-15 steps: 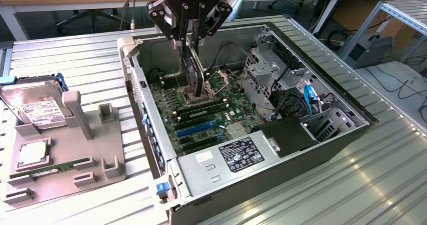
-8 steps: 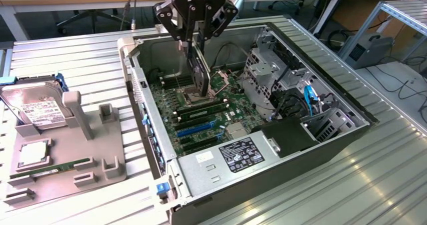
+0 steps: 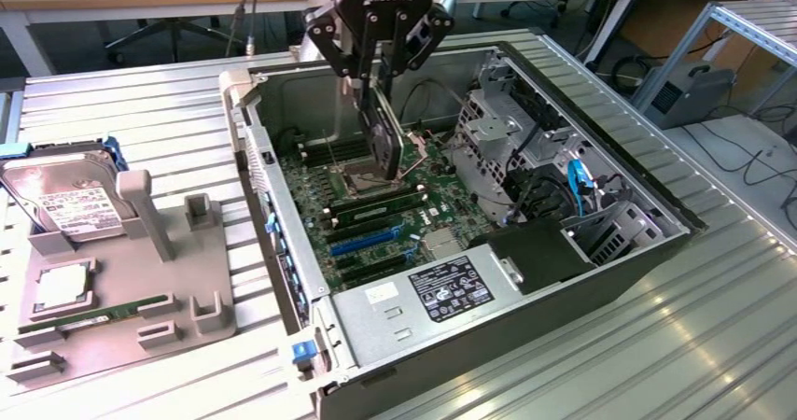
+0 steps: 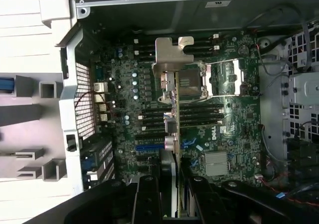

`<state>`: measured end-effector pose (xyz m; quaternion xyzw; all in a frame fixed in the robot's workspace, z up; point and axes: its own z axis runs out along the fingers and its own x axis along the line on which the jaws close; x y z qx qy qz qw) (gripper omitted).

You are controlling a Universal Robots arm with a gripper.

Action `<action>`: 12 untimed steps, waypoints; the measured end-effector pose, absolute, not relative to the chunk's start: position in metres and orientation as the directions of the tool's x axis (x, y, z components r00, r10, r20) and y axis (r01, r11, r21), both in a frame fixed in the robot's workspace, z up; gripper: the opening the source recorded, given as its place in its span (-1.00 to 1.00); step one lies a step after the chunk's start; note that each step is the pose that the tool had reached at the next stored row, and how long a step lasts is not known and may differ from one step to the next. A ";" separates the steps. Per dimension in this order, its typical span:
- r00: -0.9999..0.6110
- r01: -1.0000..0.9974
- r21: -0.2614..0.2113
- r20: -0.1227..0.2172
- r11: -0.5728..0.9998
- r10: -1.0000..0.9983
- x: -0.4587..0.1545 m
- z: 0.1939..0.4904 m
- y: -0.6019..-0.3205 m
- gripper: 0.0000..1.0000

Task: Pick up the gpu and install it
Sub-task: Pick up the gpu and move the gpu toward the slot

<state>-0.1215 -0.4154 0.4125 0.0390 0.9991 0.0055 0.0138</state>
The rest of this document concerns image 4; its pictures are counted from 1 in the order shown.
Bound thin red wire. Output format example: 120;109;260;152
75;90;113;118

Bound green motherboard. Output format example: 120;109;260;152
92;32;262;185

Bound blue disk carrier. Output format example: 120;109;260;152
0;76;13;95

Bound RAM slot white latches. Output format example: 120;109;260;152
133;34;220;44
134;45;220;55
139;109;224;120

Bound open black PC case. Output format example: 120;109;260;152
39;0;319;210

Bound black expansion slot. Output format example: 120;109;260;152
134;133;165;142
136;155;161;165

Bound CPU socket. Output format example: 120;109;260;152
178;64;209;103

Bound perforated metal drive cage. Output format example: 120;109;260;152
258;22;319;165

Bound grey parts rack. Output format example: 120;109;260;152
0;72;68;182

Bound silver chipset heatsink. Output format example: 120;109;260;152
205;151;229;177

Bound blue expansion slot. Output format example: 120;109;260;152
135;145;165;153

